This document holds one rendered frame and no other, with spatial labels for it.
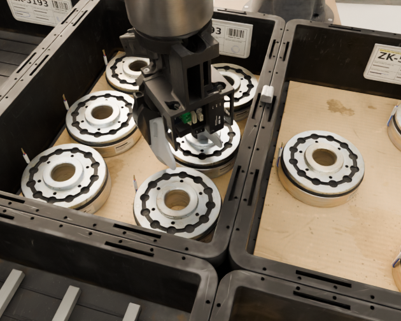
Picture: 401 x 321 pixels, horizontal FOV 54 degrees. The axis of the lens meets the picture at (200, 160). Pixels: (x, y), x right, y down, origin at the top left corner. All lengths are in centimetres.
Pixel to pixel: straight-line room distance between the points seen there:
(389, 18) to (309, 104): 57
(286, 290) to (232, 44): 42
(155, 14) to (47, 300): 31
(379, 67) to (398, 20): 52
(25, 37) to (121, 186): 40
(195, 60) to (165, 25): 4
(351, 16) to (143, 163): 76
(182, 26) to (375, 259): 33
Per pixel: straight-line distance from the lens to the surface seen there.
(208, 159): 49
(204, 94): 38
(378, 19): 115
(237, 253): 35
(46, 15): 77
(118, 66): 64
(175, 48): 34
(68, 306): 45
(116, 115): 55
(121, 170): 53
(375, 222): 52
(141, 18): 34
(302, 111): 62
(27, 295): 48
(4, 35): 84
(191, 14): 33
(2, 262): 51
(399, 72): 66
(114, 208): 50
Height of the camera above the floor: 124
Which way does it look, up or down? 51 degrees down
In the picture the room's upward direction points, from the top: straight up
